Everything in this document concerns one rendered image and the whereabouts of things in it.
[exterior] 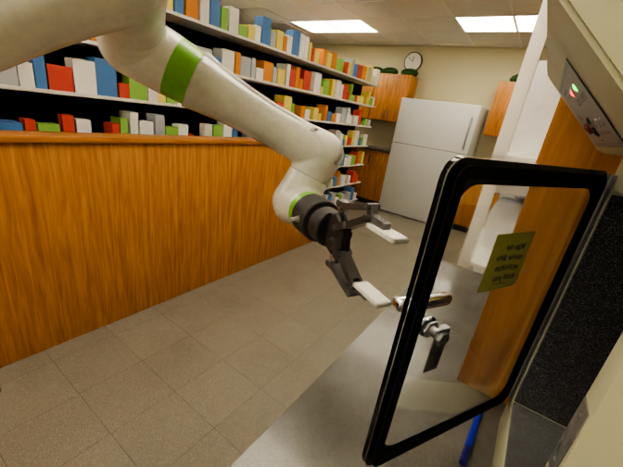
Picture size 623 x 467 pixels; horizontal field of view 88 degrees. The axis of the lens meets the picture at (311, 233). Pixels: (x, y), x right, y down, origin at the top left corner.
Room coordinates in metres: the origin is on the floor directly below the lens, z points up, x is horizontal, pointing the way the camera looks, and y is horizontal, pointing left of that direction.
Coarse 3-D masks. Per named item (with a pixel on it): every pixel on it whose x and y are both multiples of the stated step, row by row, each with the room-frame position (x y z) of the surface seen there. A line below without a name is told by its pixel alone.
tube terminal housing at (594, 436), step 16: (608, 368) 0.19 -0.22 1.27; (592, 384) 0.20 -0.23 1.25; (608, 384) 0.18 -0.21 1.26; (512, 400) 0.42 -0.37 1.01; (592, 400) 0.19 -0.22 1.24; (608, 400) 0.18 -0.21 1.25; (592, 416) 0.18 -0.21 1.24; (608, 416) 0.17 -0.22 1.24; (592, 432) 0.17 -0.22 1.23; (608, 432) 0.17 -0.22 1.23; (496, 448) 0.38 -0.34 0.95; (576, 448) 0.18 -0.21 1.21; (592, 448) 0.17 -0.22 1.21; (608, 448) 0.17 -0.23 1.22; (496, 464) 0.34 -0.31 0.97; (560, 464) 0.18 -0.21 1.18; (576, 464) 0.17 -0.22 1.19; (592, 464) 0.17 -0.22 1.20; (608, 464) 0.17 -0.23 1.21
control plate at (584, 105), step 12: (564, 72) 0.35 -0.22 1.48; (576, 72) 0.30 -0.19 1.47; (564, 84) 0.40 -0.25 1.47; (576, 84) 0.33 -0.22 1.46; (564, 96) 0.46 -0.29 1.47; (576, 96) 0.37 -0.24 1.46; (588, 96) 0.31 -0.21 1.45; (576, 108) 0.42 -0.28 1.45; (588, 108) 0.34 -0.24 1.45; (600, 108) 0.29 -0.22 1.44; (600, 132) 0.35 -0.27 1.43; (612, 132) 0.30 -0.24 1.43; (600, 144) 0.40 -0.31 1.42; (612, 144) 0.33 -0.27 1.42
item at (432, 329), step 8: (432, 328) 0.30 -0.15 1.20; (440, 328) 0.30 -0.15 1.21; (448, 328) 0.30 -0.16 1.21; (432, 336) 0.30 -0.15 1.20; (440, 336) 0.29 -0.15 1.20; (448, 336) 0.30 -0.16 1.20; (432, 344) 0.29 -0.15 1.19; (440, 344) 0.29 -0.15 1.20; (432, 352) 0.29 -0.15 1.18; (440, 352) 0.30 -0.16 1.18; (432, 360) 0.30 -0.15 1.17; (424, 368) 0.29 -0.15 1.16; (432, 368) 0.30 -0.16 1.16
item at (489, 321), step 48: (480, 192) 0.32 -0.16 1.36; (528, 192) 0.36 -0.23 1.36; (576, 192) 0.41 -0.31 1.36; (480, 240) 0.33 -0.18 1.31; (528, 240) 0.38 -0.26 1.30; (480, 288) 0.34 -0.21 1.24; (528, 288) 0.40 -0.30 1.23; (480, 336) 0.36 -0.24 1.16; (384, 384) 0.29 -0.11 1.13; (432, 384) 0.33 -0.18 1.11; (480, 384) 0.39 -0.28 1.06
